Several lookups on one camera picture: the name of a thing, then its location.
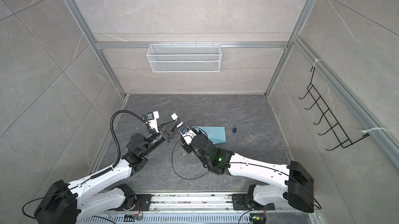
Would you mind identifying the black wire hook rack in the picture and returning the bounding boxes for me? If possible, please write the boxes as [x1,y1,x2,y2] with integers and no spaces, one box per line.
[298,67,370,151]

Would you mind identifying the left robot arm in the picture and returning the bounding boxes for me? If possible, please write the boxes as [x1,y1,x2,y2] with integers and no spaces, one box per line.
[34,120,182,224]

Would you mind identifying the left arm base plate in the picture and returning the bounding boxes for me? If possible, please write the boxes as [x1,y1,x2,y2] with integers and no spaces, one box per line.
[121,194,152,212]

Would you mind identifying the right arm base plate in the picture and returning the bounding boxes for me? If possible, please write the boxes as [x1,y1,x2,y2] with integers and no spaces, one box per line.
[231,194,275,210]

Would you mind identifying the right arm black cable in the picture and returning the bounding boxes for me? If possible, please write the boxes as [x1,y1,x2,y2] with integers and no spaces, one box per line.
[170,127,322,210]

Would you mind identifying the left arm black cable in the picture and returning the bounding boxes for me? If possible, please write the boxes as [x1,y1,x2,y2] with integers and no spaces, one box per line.
[90,110,147,178]

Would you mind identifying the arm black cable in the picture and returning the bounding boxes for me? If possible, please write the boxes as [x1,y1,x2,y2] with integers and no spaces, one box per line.
[90,110,147,178]
[170,127,322,210]

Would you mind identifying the glue stick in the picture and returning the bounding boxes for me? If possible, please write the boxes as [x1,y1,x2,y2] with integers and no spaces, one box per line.
[171,113,179,121]

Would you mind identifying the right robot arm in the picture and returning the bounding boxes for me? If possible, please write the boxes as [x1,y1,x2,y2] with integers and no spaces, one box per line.
[181,132,320,213]

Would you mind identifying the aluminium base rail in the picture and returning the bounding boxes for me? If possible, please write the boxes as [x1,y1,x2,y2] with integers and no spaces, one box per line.
[102,192,322,224]

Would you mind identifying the white wire mesh basket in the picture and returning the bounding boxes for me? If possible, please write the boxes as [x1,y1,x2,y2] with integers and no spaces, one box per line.
[147,44,222,73]

